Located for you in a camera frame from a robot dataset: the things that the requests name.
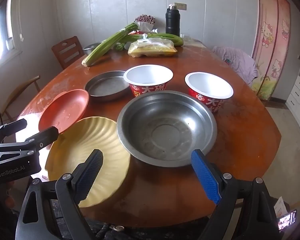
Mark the large steel bowl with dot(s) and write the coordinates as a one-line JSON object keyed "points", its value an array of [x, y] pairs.
{"points": [[165, 130]]}

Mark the black thermos flask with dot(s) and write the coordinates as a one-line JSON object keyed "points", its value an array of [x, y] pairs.
{"points": [[172, 22]]}

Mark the window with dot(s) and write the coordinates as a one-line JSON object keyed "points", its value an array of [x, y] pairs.
{"points": [[0, 37]]}

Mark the yellow scalloped plate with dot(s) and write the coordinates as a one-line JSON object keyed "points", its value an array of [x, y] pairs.
{"points": [[72, 150]]}

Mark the shallow steel plate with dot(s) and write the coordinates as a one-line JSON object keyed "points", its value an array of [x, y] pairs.
{"points": [[105, 87]]}

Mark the white cabinet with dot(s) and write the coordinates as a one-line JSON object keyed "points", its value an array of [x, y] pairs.
{"points": [[297, 92]]}

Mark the red paper bowl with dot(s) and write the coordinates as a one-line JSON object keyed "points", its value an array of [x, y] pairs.
{"points": [[147, 75], [207, 85]]}

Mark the mobile phone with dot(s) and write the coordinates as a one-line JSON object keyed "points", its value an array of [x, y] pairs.
{"points": [[287, 220]]}

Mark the long celery bunch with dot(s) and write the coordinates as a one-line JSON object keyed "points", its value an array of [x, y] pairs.
{"points": [[102, 47]]}

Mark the steel basin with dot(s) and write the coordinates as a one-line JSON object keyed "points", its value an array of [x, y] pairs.
{"points": [[90, 47]]}

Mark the wooden slat-back chair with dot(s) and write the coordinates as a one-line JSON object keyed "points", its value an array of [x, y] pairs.
{"points": [[67, 52]]}

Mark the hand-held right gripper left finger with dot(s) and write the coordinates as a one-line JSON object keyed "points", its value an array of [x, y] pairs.
{"points": [[90, 172]]}

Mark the curved-back wooden chair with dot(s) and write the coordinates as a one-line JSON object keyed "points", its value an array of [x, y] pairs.
{"points": [[15, 91]]}

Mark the plastic bag of yellow noodles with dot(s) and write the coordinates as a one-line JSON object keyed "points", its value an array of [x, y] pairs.
{"points": [[152, 48]]}

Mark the short celery bunch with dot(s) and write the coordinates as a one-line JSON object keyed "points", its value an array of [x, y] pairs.
{"points": [[165, 36]]}

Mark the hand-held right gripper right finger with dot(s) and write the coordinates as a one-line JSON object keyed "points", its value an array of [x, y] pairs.
{"points": [[206, 177]]}

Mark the wall socket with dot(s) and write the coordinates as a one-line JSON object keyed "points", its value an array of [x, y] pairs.
{"points": [[181, 6]]}

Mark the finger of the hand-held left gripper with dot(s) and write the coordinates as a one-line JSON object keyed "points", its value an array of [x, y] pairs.
{"points": [[15, 125], [45, 135]]}

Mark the pink cartoon wardrobe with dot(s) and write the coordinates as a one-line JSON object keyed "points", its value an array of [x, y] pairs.
{"points": [[270, 42]]}

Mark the orange plastic plate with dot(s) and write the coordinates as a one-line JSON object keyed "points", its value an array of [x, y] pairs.
{"points": [[65, 110]]}

